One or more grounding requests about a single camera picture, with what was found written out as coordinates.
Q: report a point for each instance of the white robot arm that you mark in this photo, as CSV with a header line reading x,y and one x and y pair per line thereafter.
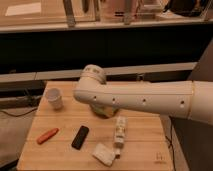
x,y
191,100

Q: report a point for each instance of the green bowl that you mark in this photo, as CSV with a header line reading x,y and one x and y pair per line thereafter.
x,y
104,111

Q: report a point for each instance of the white tube bottle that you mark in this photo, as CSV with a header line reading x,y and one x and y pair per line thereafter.
x,y
119,135

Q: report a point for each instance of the black rectangular sponge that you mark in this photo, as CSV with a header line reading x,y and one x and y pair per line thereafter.
x,y
80,137

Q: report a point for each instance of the white paper cup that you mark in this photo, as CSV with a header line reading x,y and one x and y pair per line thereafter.
x,y
54,98

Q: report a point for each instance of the white folded cloth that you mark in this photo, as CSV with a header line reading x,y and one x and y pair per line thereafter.
x,y
104,154

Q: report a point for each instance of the black bag on shelf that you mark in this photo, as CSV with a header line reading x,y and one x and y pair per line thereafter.
x,y
186,8

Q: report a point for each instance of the white paper sheet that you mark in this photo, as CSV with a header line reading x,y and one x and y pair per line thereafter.
x,y
23,9

